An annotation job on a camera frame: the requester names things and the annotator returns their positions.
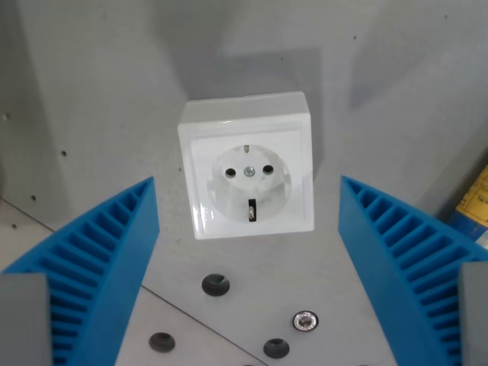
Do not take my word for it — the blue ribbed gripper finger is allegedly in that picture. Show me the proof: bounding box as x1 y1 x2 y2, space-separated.
338 175 488 366
0 175 161 366

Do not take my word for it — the silver hex socket screw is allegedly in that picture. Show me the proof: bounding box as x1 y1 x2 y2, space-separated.
292 310 319 332

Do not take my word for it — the blue box with yellow label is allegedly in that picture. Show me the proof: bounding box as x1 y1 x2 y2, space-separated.
436 154 488 249

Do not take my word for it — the black rubber grommet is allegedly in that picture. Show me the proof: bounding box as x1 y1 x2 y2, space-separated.
262 338 291 359

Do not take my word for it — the white wall socket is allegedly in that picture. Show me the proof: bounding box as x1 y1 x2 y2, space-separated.
177 90 316 241

